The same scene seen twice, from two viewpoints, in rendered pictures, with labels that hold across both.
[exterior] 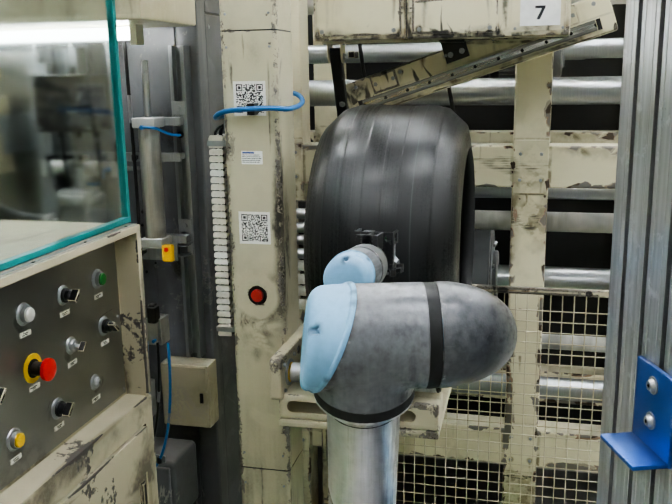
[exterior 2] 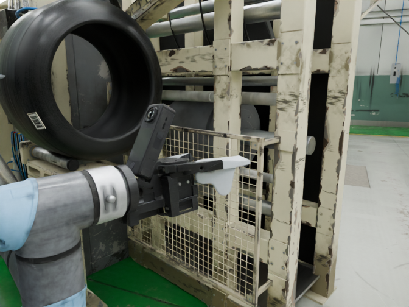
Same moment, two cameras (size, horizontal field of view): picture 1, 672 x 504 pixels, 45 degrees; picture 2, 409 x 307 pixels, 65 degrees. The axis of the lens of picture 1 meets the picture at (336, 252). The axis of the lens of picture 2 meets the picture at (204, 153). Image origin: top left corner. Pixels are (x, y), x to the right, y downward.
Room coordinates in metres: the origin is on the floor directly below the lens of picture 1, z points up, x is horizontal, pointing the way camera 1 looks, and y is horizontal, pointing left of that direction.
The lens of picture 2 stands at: (0.90, -1.18, 1.19)
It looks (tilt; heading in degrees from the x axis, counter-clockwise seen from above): 12 degrees down; 29
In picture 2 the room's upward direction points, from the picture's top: straight up
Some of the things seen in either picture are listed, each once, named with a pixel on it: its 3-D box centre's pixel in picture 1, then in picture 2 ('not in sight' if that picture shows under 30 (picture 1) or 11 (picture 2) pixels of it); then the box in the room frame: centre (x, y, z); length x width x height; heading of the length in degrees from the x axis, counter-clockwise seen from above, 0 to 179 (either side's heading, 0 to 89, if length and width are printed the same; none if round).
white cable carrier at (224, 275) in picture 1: (225, 236); not in sight; (1.86, 0.26, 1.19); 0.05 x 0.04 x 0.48; 166
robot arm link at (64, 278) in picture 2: not in sight; (49, 275); (1.13, -0.82, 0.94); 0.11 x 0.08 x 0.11; 70
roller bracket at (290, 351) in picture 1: (301, 350); (67, 146); (1.87, 0.09, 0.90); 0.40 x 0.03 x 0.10; 166
